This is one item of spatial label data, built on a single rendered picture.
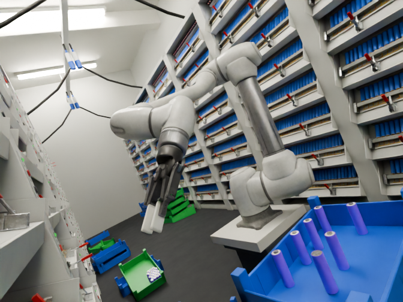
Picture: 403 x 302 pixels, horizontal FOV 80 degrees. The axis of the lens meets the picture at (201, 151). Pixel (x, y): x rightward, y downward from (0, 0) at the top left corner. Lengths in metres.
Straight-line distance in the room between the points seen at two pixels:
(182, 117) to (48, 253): 0.47
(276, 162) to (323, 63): 0.58
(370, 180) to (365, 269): 1.02
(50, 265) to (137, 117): 0.44
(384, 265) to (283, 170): 0.69
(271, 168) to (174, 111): 0.56
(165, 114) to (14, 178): 0.40
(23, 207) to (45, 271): 0.14
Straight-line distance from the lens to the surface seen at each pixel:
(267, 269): 0.50
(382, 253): 0.54
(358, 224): 0.59
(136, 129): 0.79
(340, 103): 1.42
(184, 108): 0.76
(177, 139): 0.69
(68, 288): 0.67
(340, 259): 0.50
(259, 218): 1.21
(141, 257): 1.94
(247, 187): 1.16
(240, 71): 1.18
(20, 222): 0.48
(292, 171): 1.12
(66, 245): 1.35
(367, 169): 1.48
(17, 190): 0.65
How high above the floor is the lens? 0.69
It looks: level
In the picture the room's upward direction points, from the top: 23 degrees counter-clockwise
